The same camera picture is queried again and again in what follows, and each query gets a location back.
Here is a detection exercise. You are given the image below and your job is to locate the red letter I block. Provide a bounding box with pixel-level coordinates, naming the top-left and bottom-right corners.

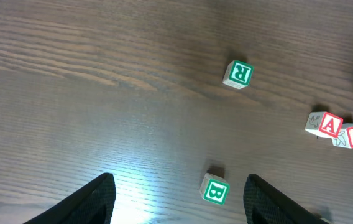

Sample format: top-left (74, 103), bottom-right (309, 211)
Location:
top-left (332, 123), bottom-right (353, 149)

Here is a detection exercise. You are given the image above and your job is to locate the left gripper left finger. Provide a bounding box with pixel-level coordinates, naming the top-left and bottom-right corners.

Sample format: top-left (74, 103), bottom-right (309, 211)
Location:
top-left (25, 173), bottom-right (116, 224)

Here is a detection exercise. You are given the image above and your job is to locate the red letter A block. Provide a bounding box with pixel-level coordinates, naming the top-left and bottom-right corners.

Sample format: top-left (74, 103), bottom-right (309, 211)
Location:
top-left (305, 111), bottom-right (343, 138)

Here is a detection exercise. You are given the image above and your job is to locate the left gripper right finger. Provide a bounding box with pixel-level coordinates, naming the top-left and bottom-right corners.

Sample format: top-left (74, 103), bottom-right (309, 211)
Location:
top-left (243, 174), bottom-right (330, 224)

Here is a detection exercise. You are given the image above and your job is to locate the green letter B block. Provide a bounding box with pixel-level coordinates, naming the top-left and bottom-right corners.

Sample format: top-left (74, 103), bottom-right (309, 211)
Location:
top-left (199, 172), bottom-right (230, 205)

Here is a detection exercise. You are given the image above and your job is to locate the green letter R block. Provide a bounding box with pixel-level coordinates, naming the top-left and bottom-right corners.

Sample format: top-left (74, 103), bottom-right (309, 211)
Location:
top-left (222, 60), bottom-right (254, 90)

